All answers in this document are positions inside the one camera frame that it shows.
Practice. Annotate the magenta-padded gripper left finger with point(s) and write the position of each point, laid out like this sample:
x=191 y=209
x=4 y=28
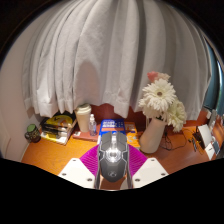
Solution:
x=76 y=171

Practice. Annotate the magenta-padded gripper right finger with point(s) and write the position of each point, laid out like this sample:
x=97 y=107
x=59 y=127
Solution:
x=150 y=171

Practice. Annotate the grey black computer mouse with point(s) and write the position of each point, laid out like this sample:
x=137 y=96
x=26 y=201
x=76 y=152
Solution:
x=112 y=160

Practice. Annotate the white ceramic vase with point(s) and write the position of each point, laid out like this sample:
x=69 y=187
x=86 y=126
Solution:
x=151 y=136

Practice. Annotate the red-brown flat book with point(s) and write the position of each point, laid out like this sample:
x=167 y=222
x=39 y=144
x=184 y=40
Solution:
x=83 y=136

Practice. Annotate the white book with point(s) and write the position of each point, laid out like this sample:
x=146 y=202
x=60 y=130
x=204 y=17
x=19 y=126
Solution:
x=56 y=139

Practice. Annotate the orange cover book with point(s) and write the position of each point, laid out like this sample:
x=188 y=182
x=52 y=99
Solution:
x=131 y=136

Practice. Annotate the clear pump bottle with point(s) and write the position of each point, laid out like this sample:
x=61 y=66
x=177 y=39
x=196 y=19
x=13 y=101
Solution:
x=92 y=127

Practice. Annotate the yellow cover book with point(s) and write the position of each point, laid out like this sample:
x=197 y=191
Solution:
x=61 y=120

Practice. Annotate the cream tumbler cup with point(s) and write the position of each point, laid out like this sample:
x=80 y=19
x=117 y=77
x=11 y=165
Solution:
x=82 y=118

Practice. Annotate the blue cover book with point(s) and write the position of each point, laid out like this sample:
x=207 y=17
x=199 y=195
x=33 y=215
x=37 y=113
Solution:
x=111 y=126

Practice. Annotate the dark green mug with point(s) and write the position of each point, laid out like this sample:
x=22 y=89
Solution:
x=32 y=134

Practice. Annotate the white paper sheet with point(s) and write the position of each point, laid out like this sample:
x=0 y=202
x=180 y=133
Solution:
x=211 y=150

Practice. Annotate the white slanted device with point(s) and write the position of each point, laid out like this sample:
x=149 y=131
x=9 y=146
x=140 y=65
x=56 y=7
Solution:
x=205 y=135

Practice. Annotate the white pink flower bouquet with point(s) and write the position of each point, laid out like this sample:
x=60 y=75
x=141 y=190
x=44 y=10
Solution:
x=159 y=96

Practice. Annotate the glass window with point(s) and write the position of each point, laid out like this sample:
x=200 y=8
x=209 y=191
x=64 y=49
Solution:
x=213 y=86

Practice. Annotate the white pleated curtain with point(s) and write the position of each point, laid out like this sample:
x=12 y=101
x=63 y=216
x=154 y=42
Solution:
x=110 y=50

